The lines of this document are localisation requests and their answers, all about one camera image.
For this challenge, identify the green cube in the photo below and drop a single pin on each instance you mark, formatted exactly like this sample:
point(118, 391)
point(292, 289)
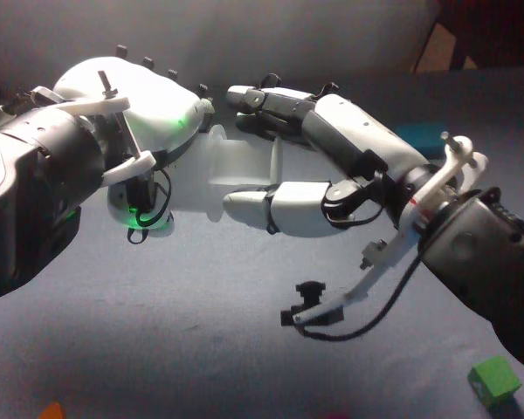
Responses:
point(493, 379)

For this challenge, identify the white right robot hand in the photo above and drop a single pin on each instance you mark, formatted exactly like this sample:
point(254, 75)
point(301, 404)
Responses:
point(358, 131)

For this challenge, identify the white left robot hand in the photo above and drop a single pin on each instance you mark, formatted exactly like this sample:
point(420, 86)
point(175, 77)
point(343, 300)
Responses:
point(157, 100)

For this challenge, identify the white padded backdrop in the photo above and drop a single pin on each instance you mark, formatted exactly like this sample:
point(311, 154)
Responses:
point(244, 35)

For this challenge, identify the grey table cloth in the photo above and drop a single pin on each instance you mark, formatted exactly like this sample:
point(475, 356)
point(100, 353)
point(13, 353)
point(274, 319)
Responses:
point(157, 349)

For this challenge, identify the orange triangle block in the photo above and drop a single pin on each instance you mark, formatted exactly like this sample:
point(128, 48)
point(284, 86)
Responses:
point(52, 412)

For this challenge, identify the brown cardboard box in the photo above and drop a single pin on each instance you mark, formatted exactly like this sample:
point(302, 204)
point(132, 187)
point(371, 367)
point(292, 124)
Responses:
point(439, 52)

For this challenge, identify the teal rounded rectangular block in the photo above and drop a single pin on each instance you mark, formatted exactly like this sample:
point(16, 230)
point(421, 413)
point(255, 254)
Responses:
point(419, 133)

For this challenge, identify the magenta round block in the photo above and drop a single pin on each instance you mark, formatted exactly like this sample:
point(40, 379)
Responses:
point(337, 416)

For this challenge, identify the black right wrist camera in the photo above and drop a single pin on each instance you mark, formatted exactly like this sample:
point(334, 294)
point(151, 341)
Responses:
point(310, 305)

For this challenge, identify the large translucent plastic syringe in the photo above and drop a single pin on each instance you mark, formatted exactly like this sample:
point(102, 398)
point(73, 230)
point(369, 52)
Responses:
point(244, 161)

